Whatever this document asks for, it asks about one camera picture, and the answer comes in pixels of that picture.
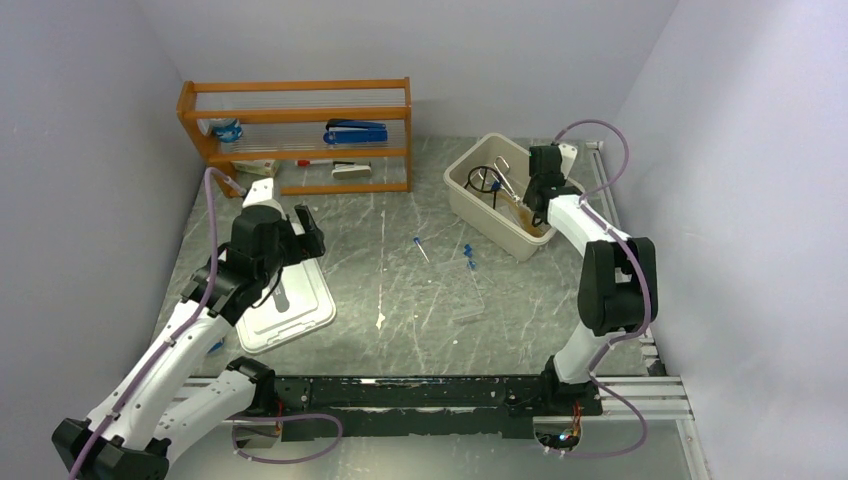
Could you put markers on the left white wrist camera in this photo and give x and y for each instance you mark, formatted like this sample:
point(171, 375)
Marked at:
point(263, 193)

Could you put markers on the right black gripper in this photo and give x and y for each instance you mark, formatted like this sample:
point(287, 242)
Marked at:
point(525, 198)

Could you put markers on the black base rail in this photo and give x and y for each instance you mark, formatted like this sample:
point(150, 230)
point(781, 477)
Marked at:
point(511, 406)

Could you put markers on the small white green box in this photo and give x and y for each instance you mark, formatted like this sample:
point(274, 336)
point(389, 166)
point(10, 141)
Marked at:
point(263, 167)

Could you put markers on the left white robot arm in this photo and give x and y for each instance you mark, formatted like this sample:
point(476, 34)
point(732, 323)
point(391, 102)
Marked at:
point(136, 433)

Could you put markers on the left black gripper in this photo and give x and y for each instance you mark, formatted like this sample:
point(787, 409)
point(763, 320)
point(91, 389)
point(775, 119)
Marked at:
point(306, 245)

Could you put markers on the red white marker pen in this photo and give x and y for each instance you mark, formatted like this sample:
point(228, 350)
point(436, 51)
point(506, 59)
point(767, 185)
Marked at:
point(314, 162)

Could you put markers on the beige plastic bin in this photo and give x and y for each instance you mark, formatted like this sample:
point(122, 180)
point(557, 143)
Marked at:
point(485, 212)

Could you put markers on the black metal ring stand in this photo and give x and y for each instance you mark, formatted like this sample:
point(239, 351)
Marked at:
point(483, 179)

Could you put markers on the orange wooden shelf rack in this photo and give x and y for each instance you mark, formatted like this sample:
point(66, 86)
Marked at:
point(285, 121)

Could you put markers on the small blue clip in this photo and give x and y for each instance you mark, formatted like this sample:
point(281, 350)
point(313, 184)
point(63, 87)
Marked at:
point(468, 253)

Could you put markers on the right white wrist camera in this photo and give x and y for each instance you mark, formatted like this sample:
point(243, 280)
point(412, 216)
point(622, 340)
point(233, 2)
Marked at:
point(569, 154)

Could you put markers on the blue stapler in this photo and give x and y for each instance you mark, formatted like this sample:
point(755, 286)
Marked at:
point(340, 131)

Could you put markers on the blue yellow small object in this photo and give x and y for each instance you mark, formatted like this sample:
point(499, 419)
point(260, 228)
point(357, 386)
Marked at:
point(216, 346)

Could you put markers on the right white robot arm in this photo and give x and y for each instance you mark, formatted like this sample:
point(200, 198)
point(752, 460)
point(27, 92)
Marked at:
point(617, 294)

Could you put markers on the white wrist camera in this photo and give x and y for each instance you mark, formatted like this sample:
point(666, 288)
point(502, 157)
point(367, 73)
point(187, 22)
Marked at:
point(569, 154)
point(263, 193)

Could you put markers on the white plastic container lid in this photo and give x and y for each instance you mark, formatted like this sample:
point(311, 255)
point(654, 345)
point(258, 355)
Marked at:
point(299, 305)

